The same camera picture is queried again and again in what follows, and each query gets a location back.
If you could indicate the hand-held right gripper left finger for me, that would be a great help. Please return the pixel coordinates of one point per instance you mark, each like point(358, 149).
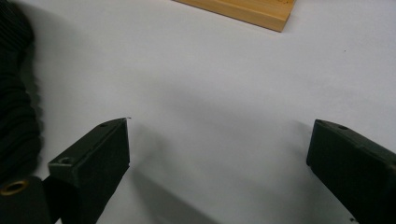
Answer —
point(93, 161)

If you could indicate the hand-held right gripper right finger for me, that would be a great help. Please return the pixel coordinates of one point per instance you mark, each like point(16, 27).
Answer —
point(351, 165)

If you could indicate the wooden three-tier shoe rack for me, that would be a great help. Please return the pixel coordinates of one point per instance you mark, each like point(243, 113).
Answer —
point(249, 11)

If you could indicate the white table mat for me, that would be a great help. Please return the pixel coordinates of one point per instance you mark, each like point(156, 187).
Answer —
point(218, 93)

